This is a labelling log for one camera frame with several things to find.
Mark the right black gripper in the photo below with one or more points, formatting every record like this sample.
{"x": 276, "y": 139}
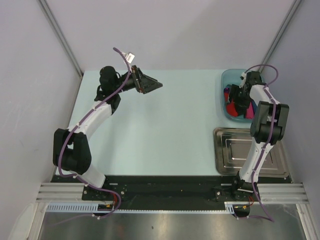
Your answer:
{"x": 234, "y": 89}

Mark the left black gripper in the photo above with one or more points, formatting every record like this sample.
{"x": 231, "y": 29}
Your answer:
{"x": 143, "y": 84}

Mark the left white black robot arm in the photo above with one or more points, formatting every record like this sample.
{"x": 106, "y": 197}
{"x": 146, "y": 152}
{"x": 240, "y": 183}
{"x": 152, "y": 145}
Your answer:
{"x": 71, "y": 150}

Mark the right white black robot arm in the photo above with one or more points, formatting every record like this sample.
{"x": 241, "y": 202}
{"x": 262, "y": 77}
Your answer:
{"x": 269, "y": 120}

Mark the pink rolled napkin bundle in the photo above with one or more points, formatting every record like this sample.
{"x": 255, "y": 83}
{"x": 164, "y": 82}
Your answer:
{"x": 249, "y": 114}

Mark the navy rolled napkin bundle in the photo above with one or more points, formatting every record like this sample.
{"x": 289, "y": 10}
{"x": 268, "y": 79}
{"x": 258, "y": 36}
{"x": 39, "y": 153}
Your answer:
{"x": 254, "y": 107}

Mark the blue transparent plastic bin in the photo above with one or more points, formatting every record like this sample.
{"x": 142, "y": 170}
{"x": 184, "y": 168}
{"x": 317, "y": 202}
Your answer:
{"x": 230, "y": 77}

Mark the stainless steel tray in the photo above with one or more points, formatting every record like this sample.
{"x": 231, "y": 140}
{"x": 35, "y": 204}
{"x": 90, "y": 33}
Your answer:
{"x": 231, "y": 147}

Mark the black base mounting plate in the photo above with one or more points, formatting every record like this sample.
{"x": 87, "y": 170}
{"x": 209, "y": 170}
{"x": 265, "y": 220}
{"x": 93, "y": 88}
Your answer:
{"x": 168, "y": 193}

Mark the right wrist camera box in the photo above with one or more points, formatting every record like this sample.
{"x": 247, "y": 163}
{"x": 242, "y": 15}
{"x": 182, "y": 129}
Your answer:
{"x": 243, "y": 76}

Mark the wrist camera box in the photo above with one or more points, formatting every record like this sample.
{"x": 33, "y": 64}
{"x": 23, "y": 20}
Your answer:
{"x": 243, "y": 76}
{"x": 129, "y": 57}

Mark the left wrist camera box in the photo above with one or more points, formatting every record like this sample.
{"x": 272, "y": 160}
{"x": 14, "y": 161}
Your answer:
{"x": 129, "y": 57}

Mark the aluminium rail profile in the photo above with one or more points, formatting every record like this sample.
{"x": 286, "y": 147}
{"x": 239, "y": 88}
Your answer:
{"x": 273, "y": 193}

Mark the white slotted cable duct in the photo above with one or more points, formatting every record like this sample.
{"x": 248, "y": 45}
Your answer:
{"x": 96, "y": 208}

